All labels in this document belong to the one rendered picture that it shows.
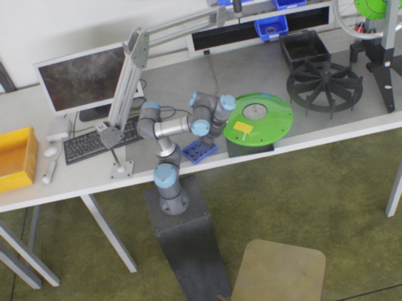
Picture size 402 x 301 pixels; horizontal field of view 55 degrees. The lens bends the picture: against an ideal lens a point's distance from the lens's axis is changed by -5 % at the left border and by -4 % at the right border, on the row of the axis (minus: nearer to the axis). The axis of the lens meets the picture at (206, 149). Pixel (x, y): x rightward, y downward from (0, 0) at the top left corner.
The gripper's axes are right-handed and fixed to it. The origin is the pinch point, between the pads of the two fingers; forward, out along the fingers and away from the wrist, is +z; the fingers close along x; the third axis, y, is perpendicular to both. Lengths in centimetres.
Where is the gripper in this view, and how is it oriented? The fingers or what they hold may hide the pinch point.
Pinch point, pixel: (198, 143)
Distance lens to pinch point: 170.8
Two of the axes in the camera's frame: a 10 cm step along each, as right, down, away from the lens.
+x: 3.8, -7.2, 5.8
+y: 8.8, 4.8, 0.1
